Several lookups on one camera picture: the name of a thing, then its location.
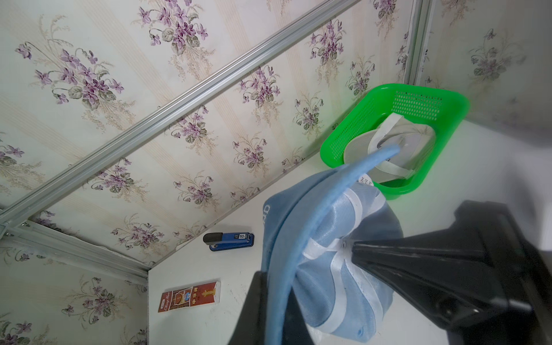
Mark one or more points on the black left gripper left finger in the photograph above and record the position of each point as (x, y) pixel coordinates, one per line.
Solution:
(250, 325)

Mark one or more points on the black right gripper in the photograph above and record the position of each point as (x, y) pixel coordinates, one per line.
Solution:
(480, 279)

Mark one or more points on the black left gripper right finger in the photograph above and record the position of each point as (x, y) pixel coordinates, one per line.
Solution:
(295, 331)

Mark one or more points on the light blue baseball cap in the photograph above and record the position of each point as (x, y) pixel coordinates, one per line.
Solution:
(309, 232)

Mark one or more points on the blue black stapler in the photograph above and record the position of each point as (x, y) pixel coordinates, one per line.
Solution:
(228, 241)

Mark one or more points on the green plastic basket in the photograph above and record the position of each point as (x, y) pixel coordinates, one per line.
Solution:
(442, 110)

